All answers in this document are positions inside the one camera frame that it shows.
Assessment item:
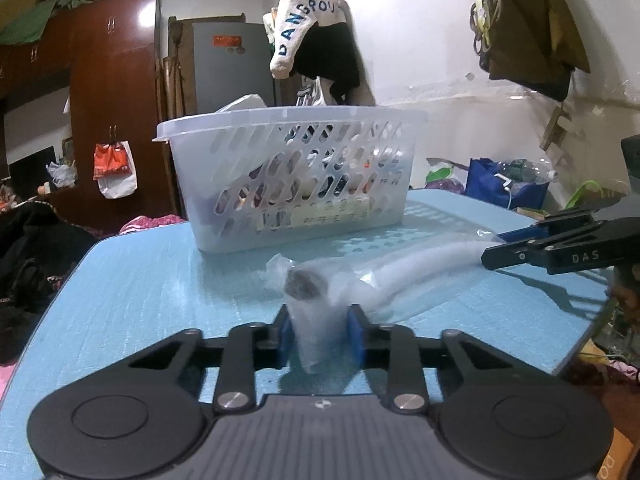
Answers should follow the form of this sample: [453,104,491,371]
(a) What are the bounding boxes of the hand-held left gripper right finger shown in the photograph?
[347,305,516,414]

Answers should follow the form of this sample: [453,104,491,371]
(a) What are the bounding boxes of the white hose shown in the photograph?
[265,241,502,376]

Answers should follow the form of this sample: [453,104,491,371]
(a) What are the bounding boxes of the black monitor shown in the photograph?
[7,146,57,183]

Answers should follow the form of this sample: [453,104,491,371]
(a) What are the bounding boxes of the black clothes pile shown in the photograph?
[0,199,102,367]

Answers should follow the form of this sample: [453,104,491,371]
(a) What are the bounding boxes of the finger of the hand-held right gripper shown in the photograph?
[497,197,623,246]
[480,220,602,271]

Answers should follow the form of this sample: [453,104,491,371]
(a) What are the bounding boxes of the brown wooden wardrobe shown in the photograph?
[0,0,174,233]

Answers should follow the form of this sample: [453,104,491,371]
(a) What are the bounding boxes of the olive hanging bag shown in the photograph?
[481,0,592,102]

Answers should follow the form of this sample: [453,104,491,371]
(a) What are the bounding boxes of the grey metal door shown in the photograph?
[192,22,277,117]

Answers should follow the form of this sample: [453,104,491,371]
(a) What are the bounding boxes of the orange white plastic bag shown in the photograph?
[93,140,139,200]

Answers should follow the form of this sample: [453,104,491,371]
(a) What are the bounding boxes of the black hanging garment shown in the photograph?
[294,24,362,104]

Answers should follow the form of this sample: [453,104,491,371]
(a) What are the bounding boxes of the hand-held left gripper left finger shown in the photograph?
[127,306,294,414]

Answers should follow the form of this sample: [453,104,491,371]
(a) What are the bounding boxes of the clear plastic bottle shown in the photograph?
[500,158,559,184]

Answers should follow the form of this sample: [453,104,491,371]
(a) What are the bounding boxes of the clear plastic lattice basket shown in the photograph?
[152,104,429,254]

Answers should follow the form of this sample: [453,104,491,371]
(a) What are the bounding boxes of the white lettered hoodie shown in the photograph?
[269,0,349,81]

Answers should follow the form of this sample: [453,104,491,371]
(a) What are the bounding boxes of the white orange medicine box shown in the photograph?
[257,196,374,234]

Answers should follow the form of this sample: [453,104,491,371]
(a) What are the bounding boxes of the cardboard box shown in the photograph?
[594,426,640,480]

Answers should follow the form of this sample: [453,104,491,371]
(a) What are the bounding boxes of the green cloth bundle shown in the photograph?
[0,0,112,46]

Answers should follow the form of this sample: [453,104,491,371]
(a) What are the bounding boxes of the blue shopping bag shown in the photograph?
[465,158,551,209]

